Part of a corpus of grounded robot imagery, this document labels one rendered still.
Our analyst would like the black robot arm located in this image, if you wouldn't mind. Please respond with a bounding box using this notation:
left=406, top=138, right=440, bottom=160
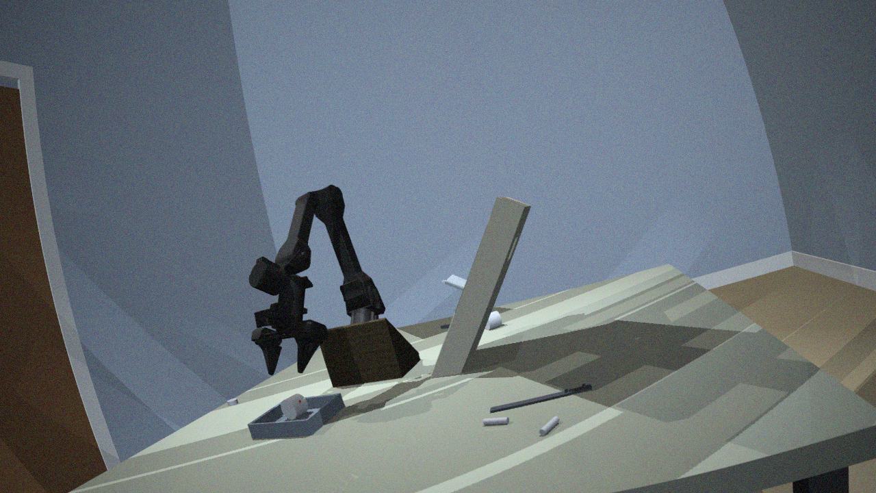
left=249, top=185, right=385, bottom=329

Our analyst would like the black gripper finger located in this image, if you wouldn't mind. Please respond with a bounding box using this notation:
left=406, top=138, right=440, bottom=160
left=255, top=340, right=282, bottom=375
left=294, top=335, right=323, bottom=373

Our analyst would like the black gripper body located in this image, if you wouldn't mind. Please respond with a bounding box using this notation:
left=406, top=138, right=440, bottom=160
left=251, top=298, right=328, bottom=345

